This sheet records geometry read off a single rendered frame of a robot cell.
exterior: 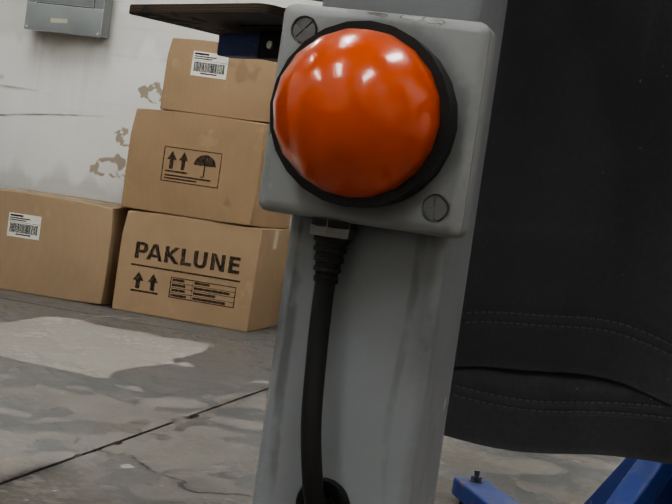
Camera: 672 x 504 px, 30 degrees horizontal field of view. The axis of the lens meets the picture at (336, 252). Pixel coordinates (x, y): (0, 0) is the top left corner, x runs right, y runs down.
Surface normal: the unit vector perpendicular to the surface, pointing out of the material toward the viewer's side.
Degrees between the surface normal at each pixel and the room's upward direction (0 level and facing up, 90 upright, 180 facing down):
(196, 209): 91
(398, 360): 90
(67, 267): 90
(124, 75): 90
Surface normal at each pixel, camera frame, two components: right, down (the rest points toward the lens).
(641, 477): -0.38, -0.77
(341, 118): -0.13, 0.21
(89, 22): -0.28, 0.01
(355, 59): -0.03, -0.44
